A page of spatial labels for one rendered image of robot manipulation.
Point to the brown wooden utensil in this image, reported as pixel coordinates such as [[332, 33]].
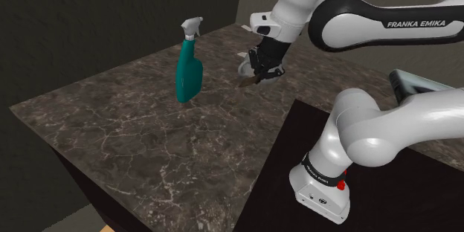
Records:
[[247, 82]]

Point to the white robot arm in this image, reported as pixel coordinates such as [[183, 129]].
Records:
[[366, 30]]

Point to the dark robot stand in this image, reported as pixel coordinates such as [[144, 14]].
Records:
[[286, 177]]

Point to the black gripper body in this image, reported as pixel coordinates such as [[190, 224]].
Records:
[[269, 53]]

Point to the teal spray bottle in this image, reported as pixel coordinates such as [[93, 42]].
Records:
[[188, 75]]

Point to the grey rectangular device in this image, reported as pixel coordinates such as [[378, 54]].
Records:
[[409, 83]]

